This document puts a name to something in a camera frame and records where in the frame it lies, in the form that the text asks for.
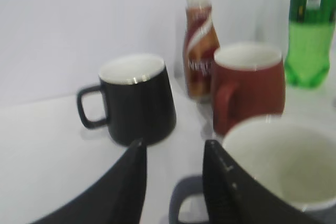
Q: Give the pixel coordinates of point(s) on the blue-grey mug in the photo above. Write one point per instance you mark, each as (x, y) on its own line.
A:
(294, 161)

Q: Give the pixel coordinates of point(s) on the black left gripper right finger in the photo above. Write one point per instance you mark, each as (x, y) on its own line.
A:
(233, 196)

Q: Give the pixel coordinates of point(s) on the green soda bottle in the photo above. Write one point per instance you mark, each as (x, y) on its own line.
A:
(311, 31)

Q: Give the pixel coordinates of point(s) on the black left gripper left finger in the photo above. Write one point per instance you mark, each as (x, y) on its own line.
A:
(117, 197)

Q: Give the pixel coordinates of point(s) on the black mug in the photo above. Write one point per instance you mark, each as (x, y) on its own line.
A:
(137, 98)

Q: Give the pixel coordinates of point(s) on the red-brown mug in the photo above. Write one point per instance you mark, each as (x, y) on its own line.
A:
(247, 80)

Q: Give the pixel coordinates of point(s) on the brown coffee drink bottle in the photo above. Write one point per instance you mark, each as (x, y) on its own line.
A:
(200, 43)

